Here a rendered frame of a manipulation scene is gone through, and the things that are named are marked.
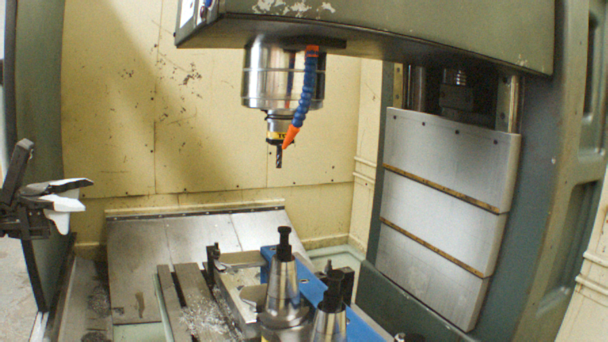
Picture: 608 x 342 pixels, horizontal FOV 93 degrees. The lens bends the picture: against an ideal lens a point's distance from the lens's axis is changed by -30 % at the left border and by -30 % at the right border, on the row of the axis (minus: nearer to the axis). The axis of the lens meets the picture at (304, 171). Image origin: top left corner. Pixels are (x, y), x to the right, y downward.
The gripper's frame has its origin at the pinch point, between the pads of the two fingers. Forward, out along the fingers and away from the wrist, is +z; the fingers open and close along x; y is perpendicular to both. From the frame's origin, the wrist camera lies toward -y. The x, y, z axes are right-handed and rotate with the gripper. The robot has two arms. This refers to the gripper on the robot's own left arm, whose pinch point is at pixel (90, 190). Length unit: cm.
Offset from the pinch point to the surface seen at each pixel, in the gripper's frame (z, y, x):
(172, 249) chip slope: 23, 53, -88
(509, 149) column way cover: 80, -8, 18
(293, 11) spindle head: 24.7, -25.8, 26.9
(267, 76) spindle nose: 31.9, -18.3, 0.5
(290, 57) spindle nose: 35.1, -21.9, 2.3
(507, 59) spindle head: 64, -26, 27
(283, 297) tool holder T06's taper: 23.5, 4.9, 30.7
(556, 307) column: 109, 36, 30
